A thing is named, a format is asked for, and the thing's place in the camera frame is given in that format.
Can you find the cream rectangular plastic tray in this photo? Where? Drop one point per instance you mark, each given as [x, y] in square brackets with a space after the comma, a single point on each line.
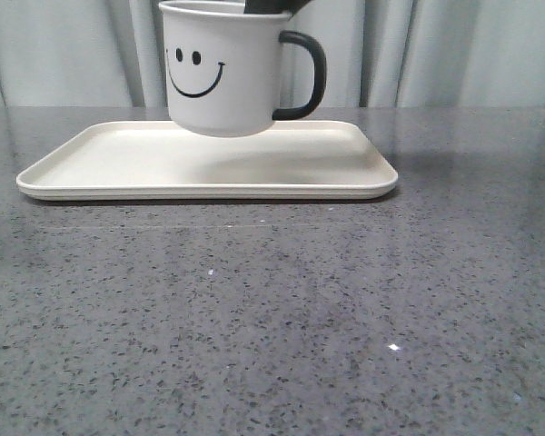
[155, 160]

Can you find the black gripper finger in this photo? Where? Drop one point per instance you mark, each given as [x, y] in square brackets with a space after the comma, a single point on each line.
[270, 7]

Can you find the white smiley mug black handle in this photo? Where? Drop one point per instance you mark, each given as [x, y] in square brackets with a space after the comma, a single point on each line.
[223, 67]

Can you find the pale grey-green curtain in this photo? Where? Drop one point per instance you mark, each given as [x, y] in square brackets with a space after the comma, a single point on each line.
[380, 53]

